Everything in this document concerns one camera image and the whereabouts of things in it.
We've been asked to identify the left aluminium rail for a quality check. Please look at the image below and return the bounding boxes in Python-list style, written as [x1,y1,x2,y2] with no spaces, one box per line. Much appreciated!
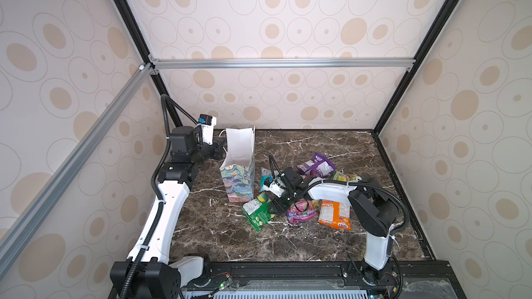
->
[1,62,154,278]

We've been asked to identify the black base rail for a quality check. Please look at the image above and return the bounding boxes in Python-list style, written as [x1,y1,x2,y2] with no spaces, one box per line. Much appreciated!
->
[109,259,466,299]

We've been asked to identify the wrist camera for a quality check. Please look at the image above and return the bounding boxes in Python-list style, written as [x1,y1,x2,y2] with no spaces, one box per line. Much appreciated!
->
[198,114,217,145]
[262,177,285,197]

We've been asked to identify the white patterned paper bag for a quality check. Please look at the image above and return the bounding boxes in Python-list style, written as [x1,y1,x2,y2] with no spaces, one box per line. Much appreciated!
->
[220,128,255,203]

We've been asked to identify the back aluminium rail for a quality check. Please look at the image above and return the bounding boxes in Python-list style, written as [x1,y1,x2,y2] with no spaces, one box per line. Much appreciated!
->
[153,58,416,70]

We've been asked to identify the purple snack packet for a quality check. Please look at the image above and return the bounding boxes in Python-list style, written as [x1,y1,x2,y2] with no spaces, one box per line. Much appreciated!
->
[296,153,336,178]

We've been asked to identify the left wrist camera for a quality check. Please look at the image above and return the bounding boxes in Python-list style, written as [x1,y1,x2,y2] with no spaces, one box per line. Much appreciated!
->
[198,114,217,145]

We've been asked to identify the orange Fox's snack packet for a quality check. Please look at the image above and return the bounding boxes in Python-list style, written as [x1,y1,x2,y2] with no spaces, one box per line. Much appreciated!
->
[318,200,351,231]

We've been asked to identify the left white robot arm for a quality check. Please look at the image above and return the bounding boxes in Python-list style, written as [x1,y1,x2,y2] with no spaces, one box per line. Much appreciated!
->
[110,124,225,298]

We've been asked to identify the teal snack packet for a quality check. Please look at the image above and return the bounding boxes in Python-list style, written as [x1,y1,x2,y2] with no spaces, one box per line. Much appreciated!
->
[260,167,276,192]

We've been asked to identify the left black corrugated cable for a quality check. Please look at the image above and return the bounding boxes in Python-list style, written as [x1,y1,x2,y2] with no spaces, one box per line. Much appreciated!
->
[118,93,199,299]

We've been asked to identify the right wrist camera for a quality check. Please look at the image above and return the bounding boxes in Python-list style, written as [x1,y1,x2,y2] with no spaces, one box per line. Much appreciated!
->
[262,177,285,197]

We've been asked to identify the pink Fox's candy packet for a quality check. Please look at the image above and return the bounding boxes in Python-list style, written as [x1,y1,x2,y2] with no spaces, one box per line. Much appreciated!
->
[286,199,321,224]

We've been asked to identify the yellow green snack packet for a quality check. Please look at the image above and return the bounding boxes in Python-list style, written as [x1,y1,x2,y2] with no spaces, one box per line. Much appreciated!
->
[330,170,361,182]

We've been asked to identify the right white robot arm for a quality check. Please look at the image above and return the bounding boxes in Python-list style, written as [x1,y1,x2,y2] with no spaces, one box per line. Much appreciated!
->
[263,167,410,275]

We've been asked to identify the aluminium rail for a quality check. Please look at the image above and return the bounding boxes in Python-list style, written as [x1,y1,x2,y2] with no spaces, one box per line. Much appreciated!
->
[153,58,416,70]
[1,62,154,278]

